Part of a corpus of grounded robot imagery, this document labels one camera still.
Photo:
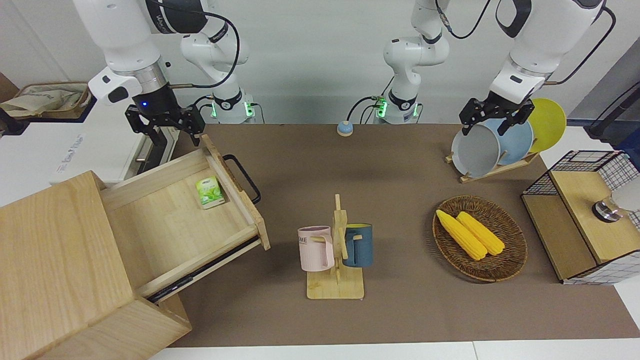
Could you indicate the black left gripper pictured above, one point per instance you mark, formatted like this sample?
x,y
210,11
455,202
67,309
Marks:
x,y
492,107

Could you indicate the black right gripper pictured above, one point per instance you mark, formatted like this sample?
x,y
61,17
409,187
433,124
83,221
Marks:
x,y
155,102

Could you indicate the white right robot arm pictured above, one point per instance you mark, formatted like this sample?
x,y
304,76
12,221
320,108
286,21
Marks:
x,y
125,45

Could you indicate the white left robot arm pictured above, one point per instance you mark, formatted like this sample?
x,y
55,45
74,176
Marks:
x,y
540,35

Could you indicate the grey plate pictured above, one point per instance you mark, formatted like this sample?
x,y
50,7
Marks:
x,y
475,152

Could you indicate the light blue plate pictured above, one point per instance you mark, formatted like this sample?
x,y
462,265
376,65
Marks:
x,y
517,142

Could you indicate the wooden plate rack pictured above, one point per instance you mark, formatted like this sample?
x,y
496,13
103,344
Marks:
x,y
500,170

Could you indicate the yellow plate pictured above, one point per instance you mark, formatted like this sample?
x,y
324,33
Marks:
x,y
549,125

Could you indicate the green tea box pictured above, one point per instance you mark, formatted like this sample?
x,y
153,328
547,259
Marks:
x,y
209,192

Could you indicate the yellow corn cob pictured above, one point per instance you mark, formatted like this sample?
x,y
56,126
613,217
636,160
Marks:
x,y
482,232
460,234

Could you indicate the black stand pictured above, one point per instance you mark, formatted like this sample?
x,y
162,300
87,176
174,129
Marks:
x,y
612,115

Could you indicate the brown wicker basket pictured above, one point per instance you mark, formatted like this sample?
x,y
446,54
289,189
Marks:
x,y
505,262

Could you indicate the crumpled paper bag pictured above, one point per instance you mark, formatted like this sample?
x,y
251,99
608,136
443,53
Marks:
x,y
42,99

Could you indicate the blue round bell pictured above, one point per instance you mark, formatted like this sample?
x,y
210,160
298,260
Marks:
x,y
345,129

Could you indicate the metal base light bulb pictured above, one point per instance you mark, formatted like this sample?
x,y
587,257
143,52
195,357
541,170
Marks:
x,y
612,207

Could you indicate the dark blue mug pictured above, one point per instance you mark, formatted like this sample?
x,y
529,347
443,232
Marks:
x,y
361,247

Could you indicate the light wooden cabinet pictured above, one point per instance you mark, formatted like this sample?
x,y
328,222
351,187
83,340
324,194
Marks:
x,y
55,265

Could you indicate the pink mug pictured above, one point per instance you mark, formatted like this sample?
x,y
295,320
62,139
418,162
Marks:
x,y
314,247

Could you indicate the brown table mat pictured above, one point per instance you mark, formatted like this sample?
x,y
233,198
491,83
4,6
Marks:
x,y
400,315

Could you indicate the wooden mug rack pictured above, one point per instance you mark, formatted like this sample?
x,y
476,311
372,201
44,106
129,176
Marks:
x,y
335,285

